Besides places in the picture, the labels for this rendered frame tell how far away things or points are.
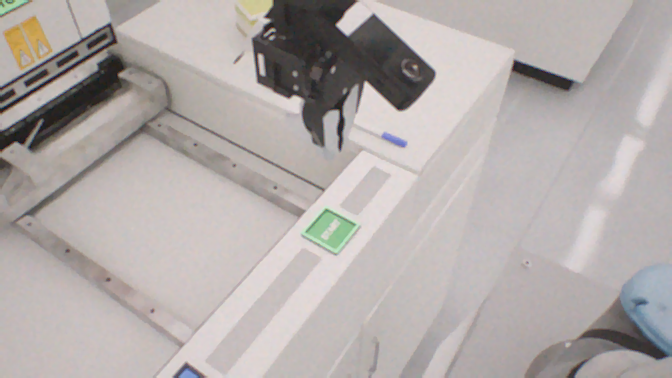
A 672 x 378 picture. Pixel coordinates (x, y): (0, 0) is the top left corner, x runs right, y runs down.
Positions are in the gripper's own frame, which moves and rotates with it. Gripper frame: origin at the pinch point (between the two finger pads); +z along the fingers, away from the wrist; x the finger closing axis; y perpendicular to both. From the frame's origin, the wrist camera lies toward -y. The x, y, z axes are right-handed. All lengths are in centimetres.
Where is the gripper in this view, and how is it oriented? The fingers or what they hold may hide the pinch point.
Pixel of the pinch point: (336, 153)
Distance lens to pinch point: 61.4
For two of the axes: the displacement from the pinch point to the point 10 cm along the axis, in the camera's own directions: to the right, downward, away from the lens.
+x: -5.6, 6.2, -5.5
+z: 0.0, 6.6, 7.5
